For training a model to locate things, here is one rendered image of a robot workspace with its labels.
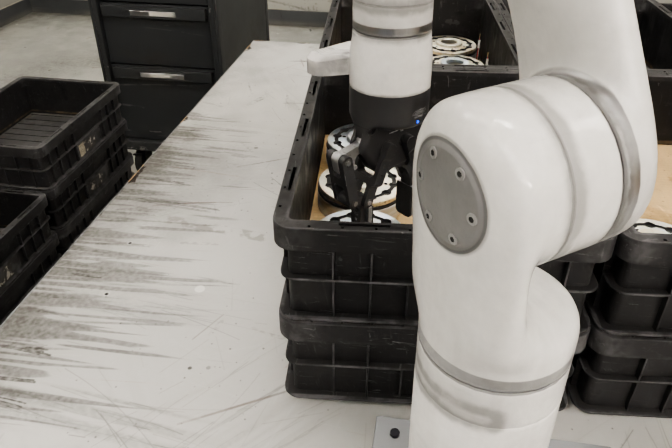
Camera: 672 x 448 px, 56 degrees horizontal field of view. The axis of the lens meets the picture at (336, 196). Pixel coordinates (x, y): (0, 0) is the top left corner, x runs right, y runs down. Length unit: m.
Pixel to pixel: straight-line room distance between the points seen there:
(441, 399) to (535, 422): 0.05
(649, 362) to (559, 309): 0.33
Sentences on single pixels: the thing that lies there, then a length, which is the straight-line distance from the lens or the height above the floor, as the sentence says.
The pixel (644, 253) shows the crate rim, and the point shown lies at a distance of 0.59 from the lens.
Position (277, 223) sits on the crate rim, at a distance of 0.55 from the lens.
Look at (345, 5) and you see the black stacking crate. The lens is 1.27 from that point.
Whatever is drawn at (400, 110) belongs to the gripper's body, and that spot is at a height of 1.01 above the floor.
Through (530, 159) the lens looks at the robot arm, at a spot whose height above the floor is 1.11.
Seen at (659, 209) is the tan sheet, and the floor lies 0.83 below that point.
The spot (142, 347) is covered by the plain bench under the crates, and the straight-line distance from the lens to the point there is 0.79.
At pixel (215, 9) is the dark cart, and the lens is 2.16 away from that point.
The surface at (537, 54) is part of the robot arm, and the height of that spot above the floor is 1.13.
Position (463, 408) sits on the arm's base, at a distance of 0.39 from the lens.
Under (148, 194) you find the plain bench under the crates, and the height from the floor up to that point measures 0.70.
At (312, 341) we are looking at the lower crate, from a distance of 0.63.
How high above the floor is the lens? 1.24
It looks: 32 degrees down
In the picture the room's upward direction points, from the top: straight up
